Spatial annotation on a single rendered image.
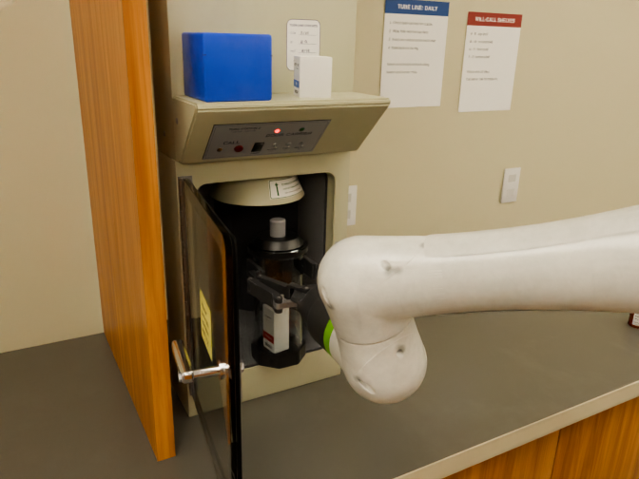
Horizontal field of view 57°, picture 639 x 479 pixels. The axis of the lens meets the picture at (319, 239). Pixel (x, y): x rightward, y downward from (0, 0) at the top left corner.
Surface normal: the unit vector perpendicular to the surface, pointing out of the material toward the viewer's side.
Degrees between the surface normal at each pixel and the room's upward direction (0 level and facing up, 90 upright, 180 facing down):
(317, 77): 90
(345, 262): 48
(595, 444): 90
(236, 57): 90
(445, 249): 33
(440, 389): 0
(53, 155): 90
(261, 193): 66
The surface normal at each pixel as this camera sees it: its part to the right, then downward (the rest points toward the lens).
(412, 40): 0.48, 0.30
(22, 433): 0.03, -0.95
